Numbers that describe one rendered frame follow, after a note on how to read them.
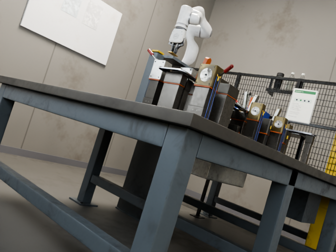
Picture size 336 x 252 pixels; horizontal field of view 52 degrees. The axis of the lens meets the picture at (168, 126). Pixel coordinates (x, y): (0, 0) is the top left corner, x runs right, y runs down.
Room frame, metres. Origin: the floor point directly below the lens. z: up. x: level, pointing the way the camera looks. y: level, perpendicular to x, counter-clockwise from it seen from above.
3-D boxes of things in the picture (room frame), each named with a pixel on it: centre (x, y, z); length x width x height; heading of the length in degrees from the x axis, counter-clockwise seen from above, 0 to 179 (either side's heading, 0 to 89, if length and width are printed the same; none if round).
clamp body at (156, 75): (2.03, 0.15, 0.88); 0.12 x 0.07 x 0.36; 50
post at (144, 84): (2.21, 0.20, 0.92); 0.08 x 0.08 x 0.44; 50
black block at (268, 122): (2.46, -0.68, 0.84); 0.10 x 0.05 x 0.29; 50
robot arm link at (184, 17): (2.31, 0.11, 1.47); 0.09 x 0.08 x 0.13; 75
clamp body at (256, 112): (2.29, -0.55, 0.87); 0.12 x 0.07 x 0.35; 50
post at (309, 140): (2.60, -1.06, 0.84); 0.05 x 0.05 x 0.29; 50
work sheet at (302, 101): (3.08, -1.10, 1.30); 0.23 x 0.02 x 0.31; 50
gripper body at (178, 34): (2.31, 0.11, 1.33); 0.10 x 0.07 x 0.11; 57
